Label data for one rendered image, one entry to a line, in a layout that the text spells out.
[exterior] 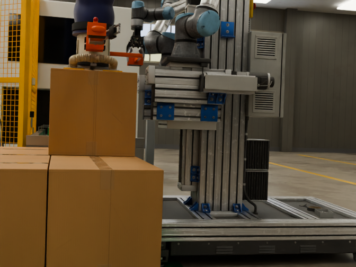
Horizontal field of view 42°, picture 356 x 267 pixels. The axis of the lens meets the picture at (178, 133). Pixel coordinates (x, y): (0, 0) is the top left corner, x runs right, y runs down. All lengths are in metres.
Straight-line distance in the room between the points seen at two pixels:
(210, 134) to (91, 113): 0.71
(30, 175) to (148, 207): 0.42
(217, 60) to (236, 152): 0.52
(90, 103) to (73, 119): 0.11
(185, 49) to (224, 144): 0.59
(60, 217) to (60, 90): 0.76
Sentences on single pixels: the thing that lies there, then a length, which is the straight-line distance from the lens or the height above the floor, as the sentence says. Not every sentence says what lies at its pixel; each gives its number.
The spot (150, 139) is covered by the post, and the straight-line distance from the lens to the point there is 3.49.
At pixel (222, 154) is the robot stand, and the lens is 2.62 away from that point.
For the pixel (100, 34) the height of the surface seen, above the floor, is 1.05.
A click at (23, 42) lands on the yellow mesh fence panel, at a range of 3.68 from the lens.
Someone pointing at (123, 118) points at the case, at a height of 0.72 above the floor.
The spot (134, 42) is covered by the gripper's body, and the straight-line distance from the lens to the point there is 2.82.
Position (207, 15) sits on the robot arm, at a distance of 2.31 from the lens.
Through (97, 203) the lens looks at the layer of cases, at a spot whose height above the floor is 0.43.
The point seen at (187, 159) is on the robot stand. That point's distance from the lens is 2.63.
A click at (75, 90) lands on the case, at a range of 2.23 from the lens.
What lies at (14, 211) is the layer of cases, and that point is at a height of 0.40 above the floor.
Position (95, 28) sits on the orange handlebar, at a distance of 1.90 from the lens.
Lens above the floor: 0.71
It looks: 1 degrees down
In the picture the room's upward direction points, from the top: 2 degrees clockwise
